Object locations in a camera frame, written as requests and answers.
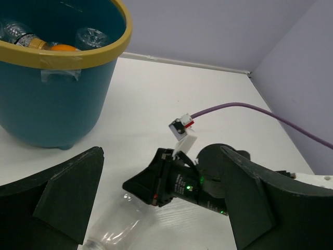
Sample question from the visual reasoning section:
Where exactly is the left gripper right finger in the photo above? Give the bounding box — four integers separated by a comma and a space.
221, 146, 332, 249

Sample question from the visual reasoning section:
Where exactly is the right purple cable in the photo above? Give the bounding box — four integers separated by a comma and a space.
191, 102, 333, 151

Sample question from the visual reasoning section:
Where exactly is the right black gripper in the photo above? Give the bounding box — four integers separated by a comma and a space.
122, 143, 251, 216

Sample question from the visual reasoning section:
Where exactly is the orange juice bottle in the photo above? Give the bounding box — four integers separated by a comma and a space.
28, 38, 79, 52

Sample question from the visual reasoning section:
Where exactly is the clear plastic bottle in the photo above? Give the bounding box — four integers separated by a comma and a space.
75, 27, 111, 51
82, 191, 156, 249

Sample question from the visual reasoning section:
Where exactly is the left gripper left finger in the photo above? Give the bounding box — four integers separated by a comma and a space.
1, 146, 104, 249

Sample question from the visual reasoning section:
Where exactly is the black label plastic bottle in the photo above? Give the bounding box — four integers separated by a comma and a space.
3, 19, 38, 47

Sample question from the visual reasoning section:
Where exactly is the teal bin with yellow rim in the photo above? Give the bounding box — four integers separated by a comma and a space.
1, 1, 133, 149

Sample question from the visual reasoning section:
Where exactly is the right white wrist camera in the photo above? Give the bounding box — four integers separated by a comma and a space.
169, 114, 197, 158

